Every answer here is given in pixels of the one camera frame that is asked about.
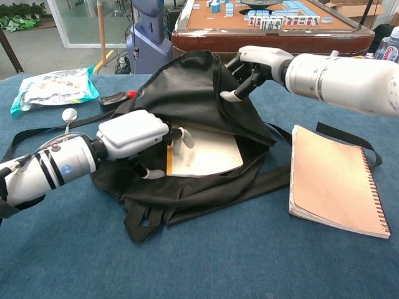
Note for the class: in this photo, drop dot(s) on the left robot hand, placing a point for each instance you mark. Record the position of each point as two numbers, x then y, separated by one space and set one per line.
131 134

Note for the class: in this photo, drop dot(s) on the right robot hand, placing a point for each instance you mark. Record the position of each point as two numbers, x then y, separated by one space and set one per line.
268 60

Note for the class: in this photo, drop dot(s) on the black fabric backpack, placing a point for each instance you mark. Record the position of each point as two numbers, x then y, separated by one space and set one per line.
199 93

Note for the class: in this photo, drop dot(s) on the white book with orange spine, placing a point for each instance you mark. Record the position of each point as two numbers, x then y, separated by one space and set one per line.
212 152

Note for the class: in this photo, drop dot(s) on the purple robot base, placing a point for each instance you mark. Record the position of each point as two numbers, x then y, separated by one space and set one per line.
149 46

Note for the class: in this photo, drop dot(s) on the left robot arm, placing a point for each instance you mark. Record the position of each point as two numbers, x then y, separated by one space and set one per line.
46 171

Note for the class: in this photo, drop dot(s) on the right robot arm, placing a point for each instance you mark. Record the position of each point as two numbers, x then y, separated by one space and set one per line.
343 81

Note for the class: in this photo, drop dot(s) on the teal and white snack bag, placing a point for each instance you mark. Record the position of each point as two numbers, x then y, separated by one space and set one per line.
56 87

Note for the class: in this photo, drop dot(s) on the green plastic bag pile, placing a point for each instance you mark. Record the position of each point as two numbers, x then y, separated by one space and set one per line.
17 23

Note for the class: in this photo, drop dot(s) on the black and red small device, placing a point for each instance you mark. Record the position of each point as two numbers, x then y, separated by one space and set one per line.
110 101

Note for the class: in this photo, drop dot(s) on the brown mahjong table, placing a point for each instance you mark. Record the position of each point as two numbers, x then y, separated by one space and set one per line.
218 37

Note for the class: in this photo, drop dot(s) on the metal spoon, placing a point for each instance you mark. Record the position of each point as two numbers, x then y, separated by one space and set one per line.
70 114

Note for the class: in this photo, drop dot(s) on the lying blue-backed mahjong tile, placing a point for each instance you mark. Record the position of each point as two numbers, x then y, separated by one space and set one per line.
327 20

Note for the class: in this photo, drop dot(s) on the wooden pole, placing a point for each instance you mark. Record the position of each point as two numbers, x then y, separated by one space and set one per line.
102 34

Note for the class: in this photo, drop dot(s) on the clear plastic water bottle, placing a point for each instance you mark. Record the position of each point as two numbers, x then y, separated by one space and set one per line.
388 50

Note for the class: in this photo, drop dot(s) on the spiral-bound notebook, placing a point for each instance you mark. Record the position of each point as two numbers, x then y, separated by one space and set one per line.
330 180

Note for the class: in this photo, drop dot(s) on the dark slanted pole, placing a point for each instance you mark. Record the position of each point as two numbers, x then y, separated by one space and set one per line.
11 53

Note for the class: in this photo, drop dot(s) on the green potted plants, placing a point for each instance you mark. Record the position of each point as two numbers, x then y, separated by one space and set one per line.
22 10

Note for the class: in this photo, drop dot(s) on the long mahjong tile wall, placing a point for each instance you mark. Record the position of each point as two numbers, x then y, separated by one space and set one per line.
294 7

